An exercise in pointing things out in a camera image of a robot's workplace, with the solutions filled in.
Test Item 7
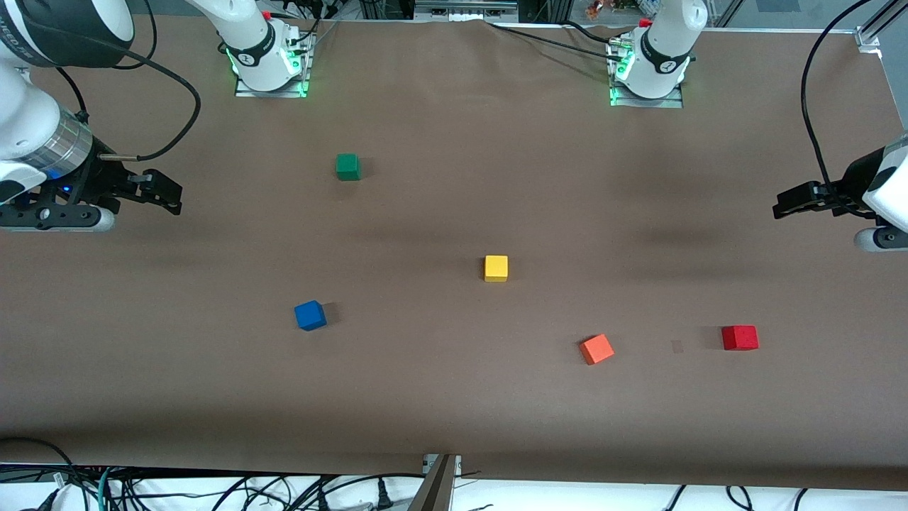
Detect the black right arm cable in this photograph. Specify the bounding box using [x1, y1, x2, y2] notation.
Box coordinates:
[53, 0, 203, 163]

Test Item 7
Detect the metal bracket with post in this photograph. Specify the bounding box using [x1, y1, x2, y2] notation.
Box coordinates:
[411, 454, 463, 511]

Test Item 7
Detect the silver aluminium rail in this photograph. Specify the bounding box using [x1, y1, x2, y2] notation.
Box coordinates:
[415, 0, 519, 17]

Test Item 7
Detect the aluminium frame corner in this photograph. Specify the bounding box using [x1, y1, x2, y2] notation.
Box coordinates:
[855, 0, 908, 50]

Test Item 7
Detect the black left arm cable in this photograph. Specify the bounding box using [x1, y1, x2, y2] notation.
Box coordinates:
[800, 0, 877, 217]

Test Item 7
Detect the brown table cover sheet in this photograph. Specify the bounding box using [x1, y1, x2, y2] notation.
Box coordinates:
[0, 14, 908, 490]

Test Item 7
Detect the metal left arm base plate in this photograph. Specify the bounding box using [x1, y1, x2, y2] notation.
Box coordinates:
[608, 37, 685, 109]

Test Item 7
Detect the orange wooden block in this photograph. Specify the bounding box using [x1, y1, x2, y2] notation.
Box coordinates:
[579, 334, 615, 366]

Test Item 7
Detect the black cable across table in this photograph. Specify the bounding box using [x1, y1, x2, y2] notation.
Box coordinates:
[486, 20, 626, 57]

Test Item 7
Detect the blue wooden block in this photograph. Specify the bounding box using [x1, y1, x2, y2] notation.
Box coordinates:
[294, 301, 328, 331]

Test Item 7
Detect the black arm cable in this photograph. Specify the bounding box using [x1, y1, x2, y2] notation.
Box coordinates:
[800, 0, 877, 217]
[53, 0, 203, 163]

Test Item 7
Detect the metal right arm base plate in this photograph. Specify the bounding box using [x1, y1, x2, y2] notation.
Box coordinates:
[234, 30, 314, 98]

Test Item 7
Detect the black looping cable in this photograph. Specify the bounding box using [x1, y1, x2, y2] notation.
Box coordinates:
[0, 436, 76, 490]

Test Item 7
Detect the red wooden block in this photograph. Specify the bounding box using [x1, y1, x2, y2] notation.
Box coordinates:
[722, 325, 759, 351]

